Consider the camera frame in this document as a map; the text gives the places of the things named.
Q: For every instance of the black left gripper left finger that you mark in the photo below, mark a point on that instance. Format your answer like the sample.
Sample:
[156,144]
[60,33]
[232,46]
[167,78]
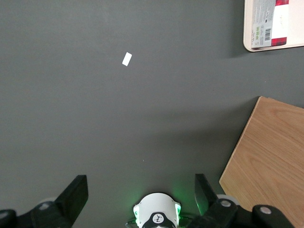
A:
[72,197]

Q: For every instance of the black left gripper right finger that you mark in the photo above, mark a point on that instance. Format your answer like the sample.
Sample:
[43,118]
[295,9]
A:
[205,197]

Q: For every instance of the red cookie box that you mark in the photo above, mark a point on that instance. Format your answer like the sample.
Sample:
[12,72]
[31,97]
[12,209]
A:
[263,16]

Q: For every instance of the cream rectangular tray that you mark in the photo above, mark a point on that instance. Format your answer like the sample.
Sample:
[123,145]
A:
[247,23]

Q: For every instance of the wooden board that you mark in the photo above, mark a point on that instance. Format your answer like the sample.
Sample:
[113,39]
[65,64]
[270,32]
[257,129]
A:
[268,154]

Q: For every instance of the white paper label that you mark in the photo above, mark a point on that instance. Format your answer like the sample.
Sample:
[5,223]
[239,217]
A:
[127,59]

